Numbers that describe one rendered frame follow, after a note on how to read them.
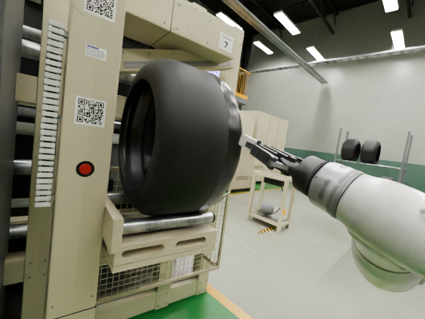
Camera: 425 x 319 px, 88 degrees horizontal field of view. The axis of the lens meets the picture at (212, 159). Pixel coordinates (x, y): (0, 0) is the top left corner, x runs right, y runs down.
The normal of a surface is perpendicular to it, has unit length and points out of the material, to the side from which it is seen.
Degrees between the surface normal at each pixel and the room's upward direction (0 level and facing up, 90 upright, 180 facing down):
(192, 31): 90
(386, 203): 62
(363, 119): 90
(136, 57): 90
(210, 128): 79
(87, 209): 90
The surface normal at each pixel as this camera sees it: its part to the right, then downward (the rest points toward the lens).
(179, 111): -0.10, -0.17
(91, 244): 0.59, 0.15
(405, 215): -0.55, -0.44
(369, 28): -0.69, -0.04
